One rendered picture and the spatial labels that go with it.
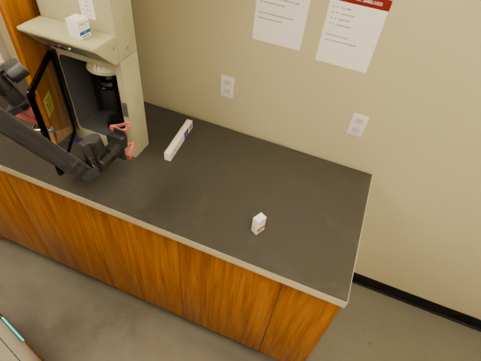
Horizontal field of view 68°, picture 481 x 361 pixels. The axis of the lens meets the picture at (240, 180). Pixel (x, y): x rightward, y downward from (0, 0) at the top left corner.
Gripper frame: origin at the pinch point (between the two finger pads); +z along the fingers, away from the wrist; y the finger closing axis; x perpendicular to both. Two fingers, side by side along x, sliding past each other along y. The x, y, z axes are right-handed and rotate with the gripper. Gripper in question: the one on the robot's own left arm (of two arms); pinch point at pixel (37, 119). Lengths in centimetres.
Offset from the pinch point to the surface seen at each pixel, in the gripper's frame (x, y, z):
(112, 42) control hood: -4.2, -41.3, -12.7
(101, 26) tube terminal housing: -8.5, -39.9, -17.5
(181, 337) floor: 40, 8, 130
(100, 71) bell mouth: -13.8, -26.8, -1.6
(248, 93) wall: -26, -75, 41
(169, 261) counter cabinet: 32, -18, 70
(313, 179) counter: 11, -90, 73
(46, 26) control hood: -11.8, -21.7, -23.8
